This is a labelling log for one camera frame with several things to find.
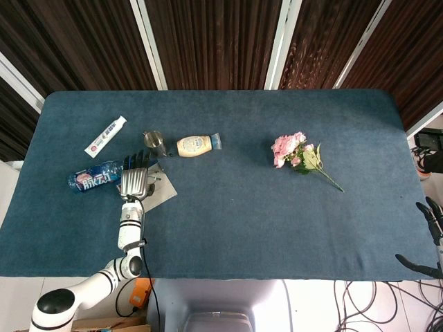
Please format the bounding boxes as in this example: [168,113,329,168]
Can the tangled floor cables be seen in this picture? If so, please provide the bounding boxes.
[334,279,443,332]

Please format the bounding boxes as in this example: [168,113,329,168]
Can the blue plastic drink bottle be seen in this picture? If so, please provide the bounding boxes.
[67,159,126,194]

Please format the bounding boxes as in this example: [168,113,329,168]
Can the cream mayonnaise squeeze bottle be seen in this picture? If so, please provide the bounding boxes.
[176,132,222,158]

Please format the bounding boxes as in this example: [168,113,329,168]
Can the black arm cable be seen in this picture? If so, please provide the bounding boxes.
[137,238,162,332]

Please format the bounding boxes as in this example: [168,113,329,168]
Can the black background equipment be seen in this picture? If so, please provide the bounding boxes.
[413,127,443,174]

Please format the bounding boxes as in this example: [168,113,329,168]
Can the black-framed eyeglasses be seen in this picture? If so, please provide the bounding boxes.
[147,168,163,187]

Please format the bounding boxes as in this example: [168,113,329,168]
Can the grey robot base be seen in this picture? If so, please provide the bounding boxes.
[147,278,293,332]

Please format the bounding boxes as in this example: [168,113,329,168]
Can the white orange shoe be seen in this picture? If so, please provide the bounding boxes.
[411,148,433,181]

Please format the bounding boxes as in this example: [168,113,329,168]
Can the blue velvet tablecloth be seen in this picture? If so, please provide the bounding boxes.
[0,89,443,282]

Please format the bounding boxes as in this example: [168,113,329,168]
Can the brown cardboard box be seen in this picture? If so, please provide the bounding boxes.
[71,314,152,332]

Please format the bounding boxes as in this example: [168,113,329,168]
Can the orange device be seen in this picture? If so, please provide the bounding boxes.
[130,278,155,308]

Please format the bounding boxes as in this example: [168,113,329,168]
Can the white partition post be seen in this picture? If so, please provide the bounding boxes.
[332,0,394,89]
[404,102,443,139]
[129,0,169,91]
[0,51,46,113]
[264,0,302,91]

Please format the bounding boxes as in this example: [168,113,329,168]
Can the pink artificial flower bouquet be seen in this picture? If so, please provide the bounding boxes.
[271,131,345,193]

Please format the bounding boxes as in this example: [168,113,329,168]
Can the white toothpaste tube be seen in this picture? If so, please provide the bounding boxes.
[84,116,127,160]

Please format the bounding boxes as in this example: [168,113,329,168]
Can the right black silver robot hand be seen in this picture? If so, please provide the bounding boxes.
[395,196,443,280]

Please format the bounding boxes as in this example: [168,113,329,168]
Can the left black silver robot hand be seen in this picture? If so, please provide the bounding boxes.
[119,149,156,201]

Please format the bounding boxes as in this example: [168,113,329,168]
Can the stainless steel cup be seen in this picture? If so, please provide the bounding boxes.
[141,129,174,159]

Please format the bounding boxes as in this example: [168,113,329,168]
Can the black cable loop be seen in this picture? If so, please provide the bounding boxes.
[115,278,139,317]

